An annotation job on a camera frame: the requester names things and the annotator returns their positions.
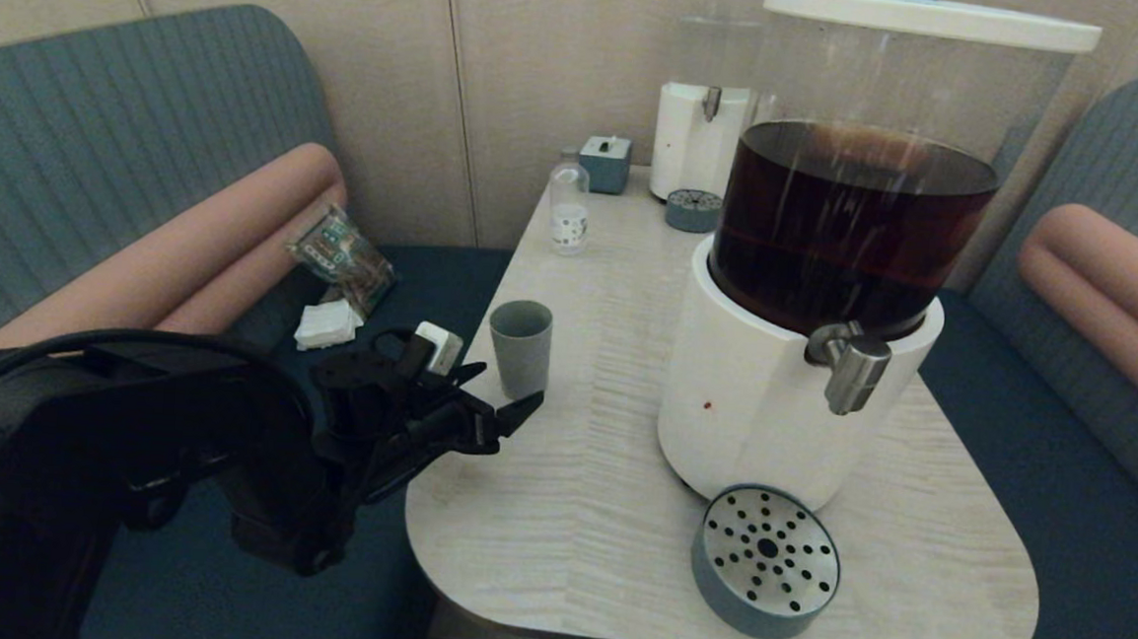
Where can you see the clear snack bag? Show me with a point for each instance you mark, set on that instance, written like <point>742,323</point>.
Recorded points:
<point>346,256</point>

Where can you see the pink cylindrical bolster cushion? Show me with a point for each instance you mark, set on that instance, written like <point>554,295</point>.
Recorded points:
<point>187,257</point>
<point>1115,284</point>

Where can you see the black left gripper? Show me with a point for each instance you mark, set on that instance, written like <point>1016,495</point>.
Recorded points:
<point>434,420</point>

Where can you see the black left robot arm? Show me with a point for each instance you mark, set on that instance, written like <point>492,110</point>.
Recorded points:
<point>77,448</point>

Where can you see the blue-grey tissue box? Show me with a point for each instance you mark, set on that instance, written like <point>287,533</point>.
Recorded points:
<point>603,166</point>

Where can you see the small blue-grey drip tray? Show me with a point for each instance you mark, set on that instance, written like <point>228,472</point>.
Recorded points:
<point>692,211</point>

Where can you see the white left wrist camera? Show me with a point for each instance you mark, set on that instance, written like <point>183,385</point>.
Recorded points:
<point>441,346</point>

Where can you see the small clear plastic bottle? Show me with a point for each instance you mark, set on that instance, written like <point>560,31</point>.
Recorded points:
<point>568,221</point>

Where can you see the teal upholstered bench seat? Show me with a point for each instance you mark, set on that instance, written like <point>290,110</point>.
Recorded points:
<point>96,133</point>
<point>1063,488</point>

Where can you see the small clear water dispenser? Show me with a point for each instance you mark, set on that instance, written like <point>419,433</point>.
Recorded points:
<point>698,150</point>

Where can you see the large blue-grey drip tray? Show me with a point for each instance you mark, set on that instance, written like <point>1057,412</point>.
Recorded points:
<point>764,559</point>

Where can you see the white folded napkin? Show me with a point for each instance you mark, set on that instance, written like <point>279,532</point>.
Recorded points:
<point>329,327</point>

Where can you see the large dispenser with dark tea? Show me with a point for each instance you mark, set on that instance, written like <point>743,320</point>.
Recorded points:
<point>773,372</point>

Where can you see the grey plastic cup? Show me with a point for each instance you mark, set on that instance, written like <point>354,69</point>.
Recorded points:
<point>520,356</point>

